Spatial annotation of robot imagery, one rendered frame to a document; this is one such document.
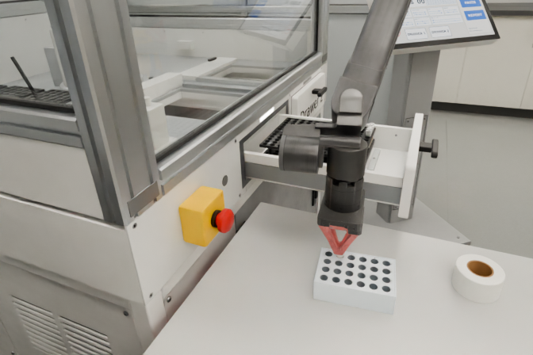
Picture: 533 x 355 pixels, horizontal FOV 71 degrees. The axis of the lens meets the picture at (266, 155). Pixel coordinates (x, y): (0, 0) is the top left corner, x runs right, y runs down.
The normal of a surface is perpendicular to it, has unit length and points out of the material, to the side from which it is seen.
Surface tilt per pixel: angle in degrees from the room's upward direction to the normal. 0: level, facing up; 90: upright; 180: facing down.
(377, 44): 48
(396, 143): 90
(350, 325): 0
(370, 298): 90
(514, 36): 90
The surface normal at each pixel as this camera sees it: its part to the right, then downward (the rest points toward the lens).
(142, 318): -0.39, 0.42
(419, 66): 0.30, 0.41
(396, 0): -0.13, -0.23
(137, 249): 0.92, 0.14
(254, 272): -0.04, -0.90
